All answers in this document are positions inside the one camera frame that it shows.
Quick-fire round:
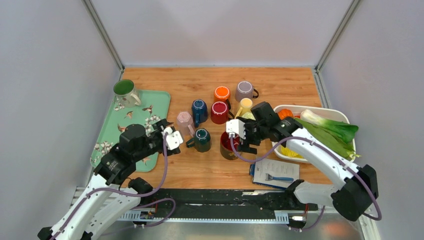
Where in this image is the white vegetable basin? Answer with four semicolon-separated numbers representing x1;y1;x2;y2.
273;104;350;164

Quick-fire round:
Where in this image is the yellow mug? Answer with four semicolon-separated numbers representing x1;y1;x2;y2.
234;98;253;118

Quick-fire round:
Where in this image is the mauve mug black handle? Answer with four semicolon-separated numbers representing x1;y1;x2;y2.
235;80;259;102

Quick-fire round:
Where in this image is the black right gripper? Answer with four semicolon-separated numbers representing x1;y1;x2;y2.
236;118;268;155

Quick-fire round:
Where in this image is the black skull mug red inside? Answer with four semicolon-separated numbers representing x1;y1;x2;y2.
220;132;240;160

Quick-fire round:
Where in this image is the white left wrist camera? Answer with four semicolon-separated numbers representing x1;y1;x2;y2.
161;126;184;150

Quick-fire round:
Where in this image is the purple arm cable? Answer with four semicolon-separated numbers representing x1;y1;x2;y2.
229;132;383;232
47;132;176;240

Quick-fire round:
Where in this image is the pink octagonal mug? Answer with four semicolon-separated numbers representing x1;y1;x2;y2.
176;111;195;137

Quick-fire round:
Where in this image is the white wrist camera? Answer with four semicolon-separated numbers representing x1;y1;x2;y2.
161;126;184;150
225;119;246;140

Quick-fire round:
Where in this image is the orange mug black handle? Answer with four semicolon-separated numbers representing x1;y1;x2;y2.
213;86;232;110

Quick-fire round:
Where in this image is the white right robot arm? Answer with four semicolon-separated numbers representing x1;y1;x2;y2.
225;101;382;221

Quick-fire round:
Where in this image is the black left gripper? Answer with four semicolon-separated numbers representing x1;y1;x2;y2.
133;118;181;161

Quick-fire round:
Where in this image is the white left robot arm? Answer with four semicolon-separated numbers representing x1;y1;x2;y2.
37;119;184;240

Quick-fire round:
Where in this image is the light green octagonal mug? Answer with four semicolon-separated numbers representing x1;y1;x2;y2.
241;111;256;121

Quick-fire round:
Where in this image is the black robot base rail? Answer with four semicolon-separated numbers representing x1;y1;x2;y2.
140;188;319;220

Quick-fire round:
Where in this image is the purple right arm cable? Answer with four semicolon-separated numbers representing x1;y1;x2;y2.
229;132;383;232

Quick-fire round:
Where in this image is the green bok choy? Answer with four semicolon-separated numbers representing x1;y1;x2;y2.
294;109;360;161

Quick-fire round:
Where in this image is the blue razor package card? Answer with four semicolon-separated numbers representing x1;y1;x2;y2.
249;158;300;190

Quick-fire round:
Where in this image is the dark blue octagonal mug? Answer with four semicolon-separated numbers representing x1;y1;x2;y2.
191;99;209;128

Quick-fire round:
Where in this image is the small orange pumpkin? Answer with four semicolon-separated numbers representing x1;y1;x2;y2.
277;108;295;120

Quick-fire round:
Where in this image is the cream floral mug green inside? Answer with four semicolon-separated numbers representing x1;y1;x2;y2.
113;79;142;108

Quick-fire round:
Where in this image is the dark green octagonal mug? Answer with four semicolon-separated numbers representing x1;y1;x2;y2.
186;128;212;153

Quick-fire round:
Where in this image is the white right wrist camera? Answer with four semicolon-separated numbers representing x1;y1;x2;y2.
225;119;246;140

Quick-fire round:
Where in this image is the red mug black handle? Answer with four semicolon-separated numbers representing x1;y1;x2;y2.
210;101;235;125

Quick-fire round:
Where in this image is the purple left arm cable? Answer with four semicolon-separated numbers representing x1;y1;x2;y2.
47;132;176;240

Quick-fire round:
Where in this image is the green floral serving tray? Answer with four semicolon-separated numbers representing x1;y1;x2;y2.
90;90;171;167

